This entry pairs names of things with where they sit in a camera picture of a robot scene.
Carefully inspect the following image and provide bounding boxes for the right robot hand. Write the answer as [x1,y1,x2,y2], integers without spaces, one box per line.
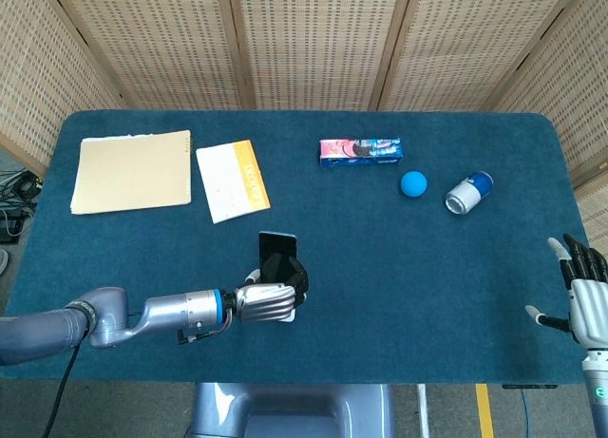
[523,233,608,350]

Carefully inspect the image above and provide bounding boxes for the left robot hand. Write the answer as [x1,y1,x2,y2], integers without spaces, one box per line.
[233,256,311,324]

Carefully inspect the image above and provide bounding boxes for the black smartphone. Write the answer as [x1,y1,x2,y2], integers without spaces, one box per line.
[257,230,298,285]

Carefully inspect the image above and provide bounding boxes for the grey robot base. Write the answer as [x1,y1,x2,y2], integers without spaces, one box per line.
[190,382,395,438]

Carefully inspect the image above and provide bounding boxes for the blue table mat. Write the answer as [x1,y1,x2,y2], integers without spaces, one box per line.
[0,109,608,386]

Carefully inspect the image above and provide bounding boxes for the white and orange booklet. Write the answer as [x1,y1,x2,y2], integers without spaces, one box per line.
[195,139,272,225]

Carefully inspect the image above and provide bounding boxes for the blue and silver can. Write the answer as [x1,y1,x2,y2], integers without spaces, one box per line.
[445,170,495,215]

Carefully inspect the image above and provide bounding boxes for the blue cookie box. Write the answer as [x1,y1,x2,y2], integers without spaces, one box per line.
[318,137,406,169]

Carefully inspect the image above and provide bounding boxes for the blue ball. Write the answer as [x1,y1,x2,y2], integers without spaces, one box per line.
[399,170,428,198]

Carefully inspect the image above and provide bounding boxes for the beige paper folder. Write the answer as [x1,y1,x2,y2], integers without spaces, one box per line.
[69,129,193,217]

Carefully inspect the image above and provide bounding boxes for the white table leg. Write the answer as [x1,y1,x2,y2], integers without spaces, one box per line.
[415,383,431,438]

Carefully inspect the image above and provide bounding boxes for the woven folding screen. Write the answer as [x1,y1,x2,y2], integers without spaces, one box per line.
[0,0,608,268]

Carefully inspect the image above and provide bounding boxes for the blue cable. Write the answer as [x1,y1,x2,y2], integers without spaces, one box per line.
[517,386,531,438]

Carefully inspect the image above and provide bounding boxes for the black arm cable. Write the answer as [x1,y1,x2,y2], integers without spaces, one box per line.
[42,335,86,438]

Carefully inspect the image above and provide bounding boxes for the black floor cables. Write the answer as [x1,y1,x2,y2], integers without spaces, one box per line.
[0,167,44,244]

